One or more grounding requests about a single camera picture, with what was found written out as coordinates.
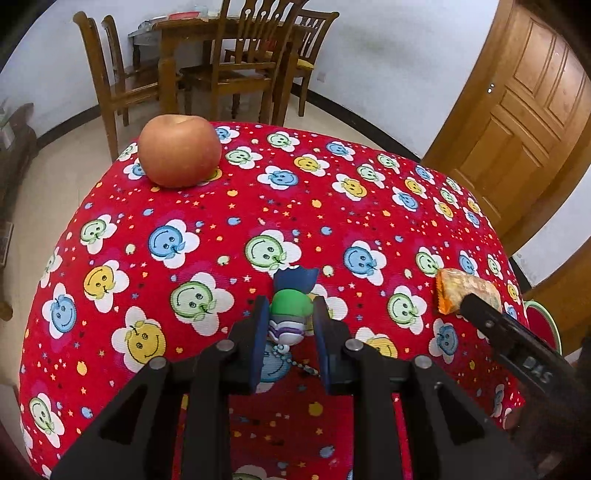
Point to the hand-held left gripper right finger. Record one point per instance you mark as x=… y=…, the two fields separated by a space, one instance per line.
x=323 y=344

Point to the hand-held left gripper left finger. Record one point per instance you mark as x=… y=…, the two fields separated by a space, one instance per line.
x=261 y=341

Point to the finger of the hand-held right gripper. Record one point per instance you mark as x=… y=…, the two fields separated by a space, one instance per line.
x=489 y=321

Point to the orange snack packet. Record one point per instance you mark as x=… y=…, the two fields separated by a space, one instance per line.
x=461 y=286

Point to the red basin with green rim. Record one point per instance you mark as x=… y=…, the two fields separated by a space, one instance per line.
x=541 y=323

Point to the red smiley-flower printed tablecloth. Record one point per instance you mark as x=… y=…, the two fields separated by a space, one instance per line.
x=207 y=230

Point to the wooden panel door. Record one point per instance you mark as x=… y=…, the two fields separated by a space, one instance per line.
x=517 y=115

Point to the apple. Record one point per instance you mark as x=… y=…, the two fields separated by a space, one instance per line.
x=180 y=150

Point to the wooden dining chair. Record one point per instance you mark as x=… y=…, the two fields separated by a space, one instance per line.
x=94 y=87
x=113 y=46
x=244 y=60

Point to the wooden chair with yellow cushion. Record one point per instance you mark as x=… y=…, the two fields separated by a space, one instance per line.
x=314 y=41

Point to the dark wooden cabinet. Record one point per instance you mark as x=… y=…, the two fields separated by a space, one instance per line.
x=16 y=147

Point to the wooden dining table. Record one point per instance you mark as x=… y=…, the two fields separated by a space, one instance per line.
x=184 y=30

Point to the red plate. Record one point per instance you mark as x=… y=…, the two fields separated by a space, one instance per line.
x=183 y=15

